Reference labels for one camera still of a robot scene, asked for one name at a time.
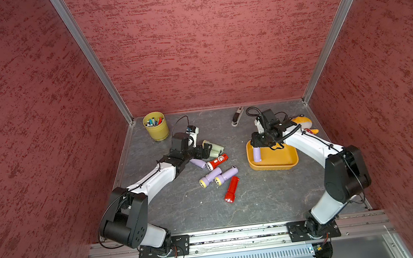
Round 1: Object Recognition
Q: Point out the purple flashlight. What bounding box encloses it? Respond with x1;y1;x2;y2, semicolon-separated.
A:
252;147;262;163
199;167;223;188
214;166;238;186
190;158;207;169

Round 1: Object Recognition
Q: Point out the yellow plastic storage box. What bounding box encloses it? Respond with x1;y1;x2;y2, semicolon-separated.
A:
246;141;299;171

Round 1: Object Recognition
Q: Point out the all red flashlight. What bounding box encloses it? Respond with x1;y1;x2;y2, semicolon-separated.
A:
224;176;239;203

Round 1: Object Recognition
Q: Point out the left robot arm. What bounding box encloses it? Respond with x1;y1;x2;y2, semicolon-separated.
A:
99;125;212;257

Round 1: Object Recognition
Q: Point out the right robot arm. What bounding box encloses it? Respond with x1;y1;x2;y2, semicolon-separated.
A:
246;106;371;239

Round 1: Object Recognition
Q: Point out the green flashlight rear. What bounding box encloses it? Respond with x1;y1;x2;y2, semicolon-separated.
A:
203;140;224;154

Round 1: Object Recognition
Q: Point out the green flashlight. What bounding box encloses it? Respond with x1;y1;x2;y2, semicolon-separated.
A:
209;149;221;159
203;140;224;154

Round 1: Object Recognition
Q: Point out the green flashlight front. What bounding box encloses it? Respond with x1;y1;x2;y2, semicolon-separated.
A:
209;149;221;159

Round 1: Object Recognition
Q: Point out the red white flashlight logo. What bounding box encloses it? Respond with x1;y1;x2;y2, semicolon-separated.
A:
206;153;229;171

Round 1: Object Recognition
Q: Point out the yellow plush toy red dress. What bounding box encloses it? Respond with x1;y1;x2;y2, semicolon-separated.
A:
292;115;319;135

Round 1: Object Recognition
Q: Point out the grey black stapler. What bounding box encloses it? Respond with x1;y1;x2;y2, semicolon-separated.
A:
231;106;244;127

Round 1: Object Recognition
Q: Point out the yellow-green pen cup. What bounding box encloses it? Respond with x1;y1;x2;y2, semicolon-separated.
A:
142;111;170;142

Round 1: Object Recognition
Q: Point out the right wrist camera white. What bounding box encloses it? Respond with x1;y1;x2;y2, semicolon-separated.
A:
255;117;265;134

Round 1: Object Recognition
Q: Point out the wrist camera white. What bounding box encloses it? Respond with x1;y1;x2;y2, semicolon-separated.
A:
255;117;265;134
186;125;199;147

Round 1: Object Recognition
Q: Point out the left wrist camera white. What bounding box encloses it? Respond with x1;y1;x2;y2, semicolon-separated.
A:
186;125;199;147

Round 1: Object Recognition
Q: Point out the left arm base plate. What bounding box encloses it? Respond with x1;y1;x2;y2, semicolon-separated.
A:
138;234;190;258

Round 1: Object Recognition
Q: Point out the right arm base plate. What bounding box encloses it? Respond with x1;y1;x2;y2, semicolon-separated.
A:
285;219;341;243

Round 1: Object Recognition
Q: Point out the aluminium front rail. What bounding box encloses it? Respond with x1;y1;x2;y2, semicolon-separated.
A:
83;206;396;258

